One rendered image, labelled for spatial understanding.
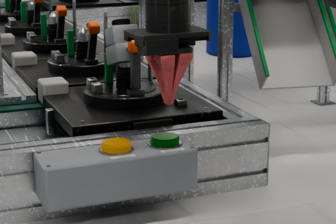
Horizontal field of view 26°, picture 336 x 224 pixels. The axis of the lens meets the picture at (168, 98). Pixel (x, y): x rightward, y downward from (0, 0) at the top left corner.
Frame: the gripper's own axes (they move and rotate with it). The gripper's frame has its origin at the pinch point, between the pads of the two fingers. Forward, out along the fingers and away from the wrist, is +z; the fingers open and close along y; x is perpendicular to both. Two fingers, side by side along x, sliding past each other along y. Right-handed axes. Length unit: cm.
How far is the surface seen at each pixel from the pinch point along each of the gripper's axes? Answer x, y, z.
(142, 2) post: -129, -44, 2
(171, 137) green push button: 0.5, -0.3, 5.4
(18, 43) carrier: -80, 5, 4
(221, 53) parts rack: -24.9, -20.4, -0.4
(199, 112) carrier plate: -10.2, -9.4, 5.4
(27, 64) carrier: -55, 8, 4
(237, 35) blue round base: -94, -60, 8
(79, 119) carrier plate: -13.5, 8.7, 5.3
